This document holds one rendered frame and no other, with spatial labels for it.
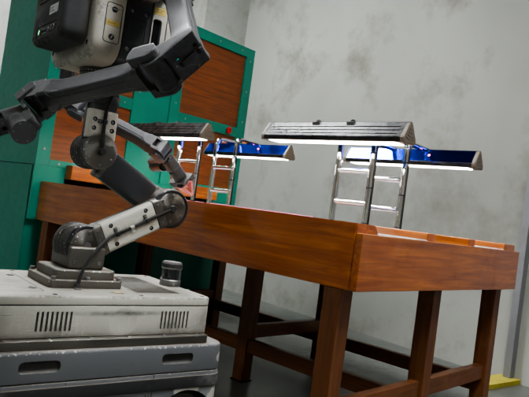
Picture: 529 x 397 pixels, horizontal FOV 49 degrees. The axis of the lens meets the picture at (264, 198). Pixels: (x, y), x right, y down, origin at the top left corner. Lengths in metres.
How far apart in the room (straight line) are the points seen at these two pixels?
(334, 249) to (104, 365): 0.70
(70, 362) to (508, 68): 3.09
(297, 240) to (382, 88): 2.84
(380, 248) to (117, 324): 0.76
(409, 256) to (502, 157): 2.04
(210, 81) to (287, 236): 2.03
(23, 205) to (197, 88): 1.23
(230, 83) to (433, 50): 1.43
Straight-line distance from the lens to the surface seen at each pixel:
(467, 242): 2.28
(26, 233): 3.04
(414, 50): 4.38
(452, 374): 2.44
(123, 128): 2.43
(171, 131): 2.71
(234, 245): 1.91
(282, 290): 4.93
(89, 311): 1.67
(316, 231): 1.69
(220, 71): 3.71
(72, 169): 3.02
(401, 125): 1.96
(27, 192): 3.03
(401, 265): 1.81
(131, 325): 1.73
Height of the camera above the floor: 0.76
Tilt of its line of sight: 1 degrees up
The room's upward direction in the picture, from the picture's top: 8 degrees clockwise
